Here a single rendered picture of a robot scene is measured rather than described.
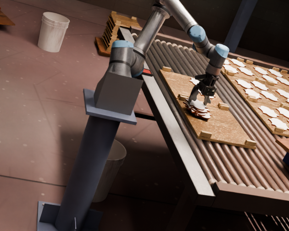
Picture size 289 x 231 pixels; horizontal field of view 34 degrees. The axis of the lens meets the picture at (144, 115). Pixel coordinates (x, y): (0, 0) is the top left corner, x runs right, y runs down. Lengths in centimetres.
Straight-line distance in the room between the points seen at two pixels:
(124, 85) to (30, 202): 109
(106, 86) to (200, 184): 72
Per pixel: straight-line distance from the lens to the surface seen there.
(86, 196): 272
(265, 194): 212
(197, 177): 206
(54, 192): 319
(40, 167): 339
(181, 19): 245
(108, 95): 238
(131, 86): 238
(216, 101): 291
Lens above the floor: 191
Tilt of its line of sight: 25 degrees down
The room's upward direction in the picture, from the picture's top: 21 degrees clockwise
